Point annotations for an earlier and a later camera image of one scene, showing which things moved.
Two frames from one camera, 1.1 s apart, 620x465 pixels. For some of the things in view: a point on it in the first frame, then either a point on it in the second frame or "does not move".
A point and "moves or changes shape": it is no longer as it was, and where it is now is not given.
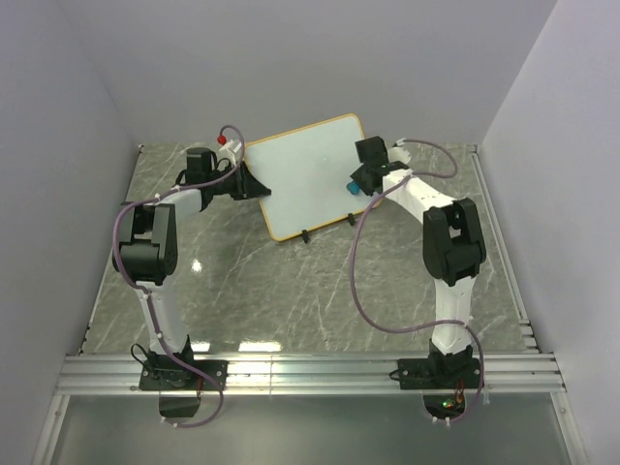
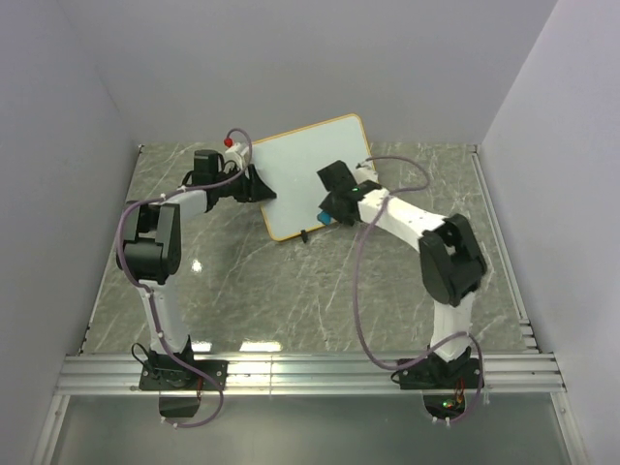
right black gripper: [356, 175] → [325, 205]
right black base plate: [439, 373] does not move
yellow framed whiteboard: [307, 170] does not move
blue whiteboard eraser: [353, 187] moves or changes shape
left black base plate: [178, 375] does not move
